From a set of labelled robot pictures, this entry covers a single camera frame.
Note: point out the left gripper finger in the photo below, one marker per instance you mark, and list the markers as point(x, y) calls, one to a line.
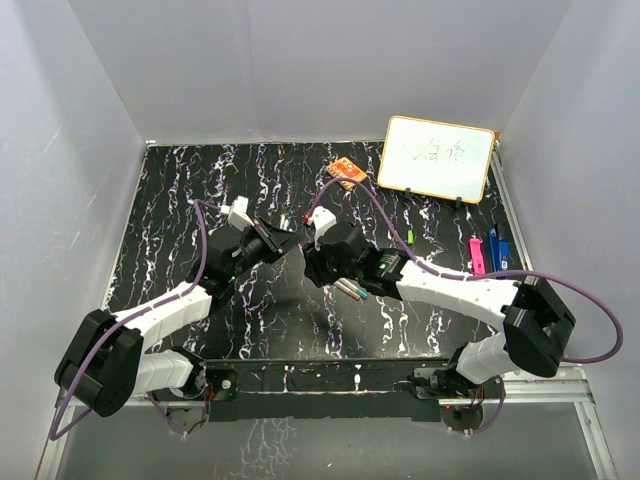
point(273, 230)
point(285, 243)

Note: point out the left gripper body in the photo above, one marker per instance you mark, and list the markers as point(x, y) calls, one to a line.
point(256, 248)

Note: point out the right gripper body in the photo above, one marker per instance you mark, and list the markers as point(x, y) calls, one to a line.
point(326, 267)

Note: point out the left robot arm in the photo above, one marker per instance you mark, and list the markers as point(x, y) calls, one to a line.
point(109, 359)

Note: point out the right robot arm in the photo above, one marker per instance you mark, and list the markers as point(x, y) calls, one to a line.
point(532, 324)

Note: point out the teal capped white marker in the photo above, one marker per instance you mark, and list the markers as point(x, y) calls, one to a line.
point(361, 293)

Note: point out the orange capped white marker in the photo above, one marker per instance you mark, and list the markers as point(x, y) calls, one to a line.
point(346, 290)

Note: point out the orange card packet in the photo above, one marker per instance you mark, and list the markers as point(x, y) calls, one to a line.
point(348, 171)

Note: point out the pink clip tool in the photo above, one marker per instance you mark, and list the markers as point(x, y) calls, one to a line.
point(477, 258)

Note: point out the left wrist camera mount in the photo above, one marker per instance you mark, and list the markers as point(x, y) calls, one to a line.
point(236, 213)

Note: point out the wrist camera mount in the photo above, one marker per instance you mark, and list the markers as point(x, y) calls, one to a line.
point(320, 220)
point(236, 213)

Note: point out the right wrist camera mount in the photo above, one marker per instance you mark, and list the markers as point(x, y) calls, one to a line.
point(320, 220)

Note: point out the small whiteboard yellow frame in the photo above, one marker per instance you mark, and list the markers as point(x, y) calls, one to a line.
point(436, 159)

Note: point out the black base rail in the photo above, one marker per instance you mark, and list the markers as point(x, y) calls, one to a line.
point(318, 389)

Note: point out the aluminium frame rail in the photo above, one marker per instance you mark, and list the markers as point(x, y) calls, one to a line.
point(341, 420)

